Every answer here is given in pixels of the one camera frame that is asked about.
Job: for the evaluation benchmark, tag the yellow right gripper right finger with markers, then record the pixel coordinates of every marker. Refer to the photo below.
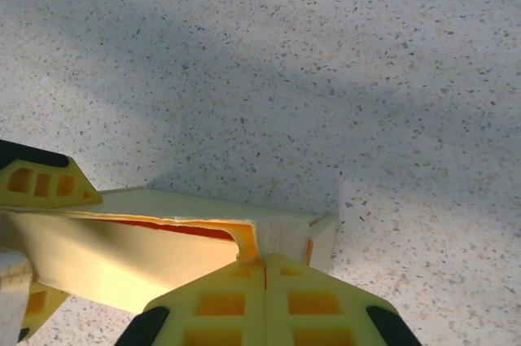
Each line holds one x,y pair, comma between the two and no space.
313,313

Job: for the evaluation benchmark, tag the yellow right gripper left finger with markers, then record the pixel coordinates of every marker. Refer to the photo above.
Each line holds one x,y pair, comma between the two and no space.
220,313

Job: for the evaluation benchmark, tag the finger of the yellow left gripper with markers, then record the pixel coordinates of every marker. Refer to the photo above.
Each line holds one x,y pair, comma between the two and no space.
45,183
42,305

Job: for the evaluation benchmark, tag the yellow paper box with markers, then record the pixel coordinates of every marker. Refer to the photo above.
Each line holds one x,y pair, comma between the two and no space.
122,256

